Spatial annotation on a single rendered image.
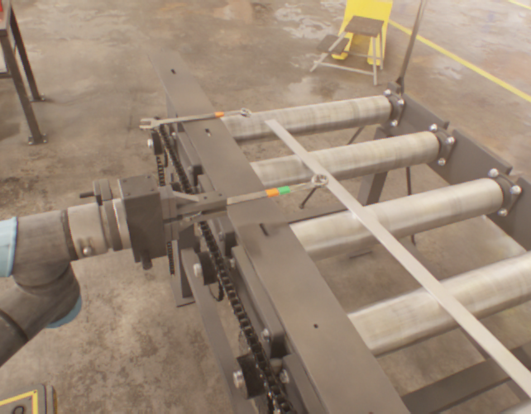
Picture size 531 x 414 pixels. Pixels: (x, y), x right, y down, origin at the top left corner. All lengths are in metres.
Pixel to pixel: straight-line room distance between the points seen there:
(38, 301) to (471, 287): 0.88
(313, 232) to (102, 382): 1.15
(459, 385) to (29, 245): 0.90
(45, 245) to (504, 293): 0.97
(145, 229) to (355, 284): 1.69
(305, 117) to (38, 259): 1.18
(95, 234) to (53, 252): 0.06
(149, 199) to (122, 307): 1.52
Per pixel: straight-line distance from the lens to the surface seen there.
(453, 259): 2.55
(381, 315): 0.96
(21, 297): 0.68
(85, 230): 0.61
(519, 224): 1.56
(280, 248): 0.68
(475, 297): 1.09
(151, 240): 0.65
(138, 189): 0.60
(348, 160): 1.40
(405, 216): 1.23
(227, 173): 0.82
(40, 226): 0.62
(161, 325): 2.00
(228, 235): 1.03
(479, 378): 1.13
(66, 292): 0.69
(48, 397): 1.57
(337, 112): 1.67
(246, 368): 0.86
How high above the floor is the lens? 1.65
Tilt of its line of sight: 41 degrees down
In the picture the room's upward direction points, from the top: 5 degrees clockwise
